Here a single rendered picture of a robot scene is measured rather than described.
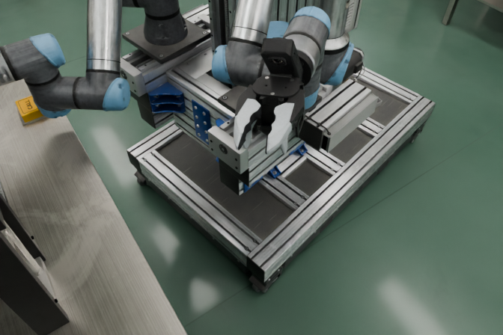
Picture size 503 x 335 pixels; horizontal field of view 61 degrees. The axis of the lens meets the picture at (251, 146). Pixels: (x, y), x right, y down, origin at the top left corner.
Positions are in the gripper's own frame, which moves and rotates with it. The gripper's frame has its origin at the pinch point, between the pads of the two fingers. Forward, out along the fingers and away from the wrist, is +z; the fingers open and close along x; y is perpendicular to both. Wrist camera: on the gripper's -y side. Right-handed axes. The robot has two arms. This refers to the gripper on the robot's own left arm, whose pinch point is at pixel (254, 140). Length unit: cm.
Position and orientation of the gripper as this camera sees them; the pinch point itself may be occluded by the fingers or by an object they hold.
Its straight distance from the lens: 58.3
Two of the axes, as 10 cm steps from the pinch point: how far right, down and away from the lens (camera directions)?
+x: -9.4, -1.4, 3.1
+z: -3.1, 7.0, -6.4
